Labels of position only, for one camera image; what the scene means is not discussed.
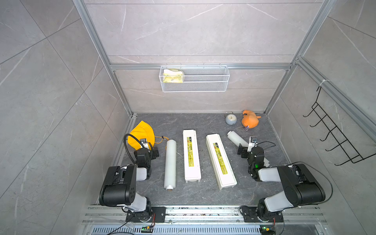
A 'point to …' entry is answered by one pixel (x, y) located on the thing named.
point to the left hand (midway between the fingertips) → (147, 145)
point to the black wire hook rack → (353, 155)
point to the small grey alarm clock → (230, 119)
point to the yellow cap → (142, 130)
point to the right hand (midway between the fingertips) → (248, 144)
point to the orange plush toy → (250, 119)
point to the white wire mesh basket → (192, 79)
